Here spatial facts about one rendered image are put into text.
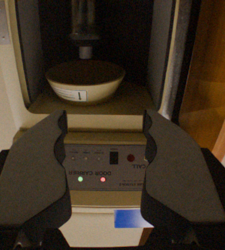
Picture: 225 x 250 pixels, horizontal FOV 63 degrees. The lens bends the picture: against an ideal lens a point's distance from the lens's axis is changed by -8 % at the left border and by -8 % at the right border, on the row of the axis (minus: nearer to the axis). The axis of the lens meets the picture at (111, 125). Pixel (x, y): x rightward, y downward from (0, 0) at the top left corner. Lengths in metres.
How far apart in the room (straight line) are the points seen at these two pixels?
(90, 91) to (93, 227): 0.48
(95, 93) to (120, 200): 0.21
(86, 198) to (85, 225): 0.32
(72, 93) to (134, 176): 0.20
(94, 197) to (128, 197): 0.06
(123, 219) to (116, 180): 0.10
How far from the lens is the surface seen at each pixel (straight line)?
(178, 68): 0.36
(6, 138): 1.08
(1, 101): 0.97
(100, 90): 0.38
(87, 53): 0.42
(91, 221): 0.67
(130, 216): 0.43
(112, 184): 0.37
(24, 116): 0.41
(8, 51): 0.37
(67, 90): 0.38
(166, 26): 0.35
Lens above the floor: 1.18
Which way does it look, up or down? 34 degrees up
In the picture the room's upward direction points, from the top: 178 degrees counter-clockwise
